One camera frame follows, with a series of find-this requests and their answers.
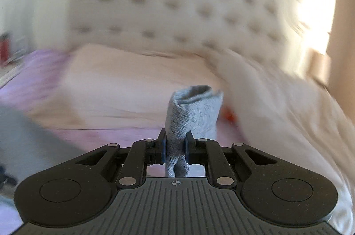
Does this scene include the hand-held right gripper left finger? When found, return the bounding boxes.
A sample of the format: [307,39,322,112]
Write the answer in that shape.
[74,128,167,187]

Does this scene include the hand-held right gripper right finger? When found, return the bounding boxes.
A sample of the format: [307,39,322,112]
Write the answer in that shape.
[184,131,278,187]

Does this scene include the white nightstand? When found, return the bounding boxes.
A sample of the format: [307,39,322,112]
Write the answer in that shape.
[0,57,27,87]

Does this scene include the grey pants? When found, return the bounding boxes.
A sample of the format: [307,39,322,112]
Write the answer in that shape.
[0,85,224,179]

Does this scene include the purple patterned bed sheet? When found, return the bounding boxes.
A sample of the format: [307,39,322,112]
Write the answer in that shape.
[0,49,245,179]

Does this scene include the cream duvet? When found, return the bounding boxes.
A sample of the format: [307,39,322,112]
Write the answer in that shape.
[210,51,355,226]

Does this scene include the orange cloth item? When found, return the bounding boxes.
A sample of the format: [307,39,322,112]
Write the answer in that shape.
[221,110,239,122]

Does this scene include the cream pillow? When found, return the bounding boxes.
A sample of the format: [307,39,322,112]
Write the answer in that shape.
[28,43,231,130]

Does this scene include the cream tufted headboard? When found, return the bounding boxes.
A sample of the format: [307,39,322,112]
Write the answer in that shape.
[35,0,304,65]

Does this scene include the red box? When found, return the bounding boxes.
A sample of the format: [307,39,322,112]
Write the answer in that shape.
[0,32,12,64]

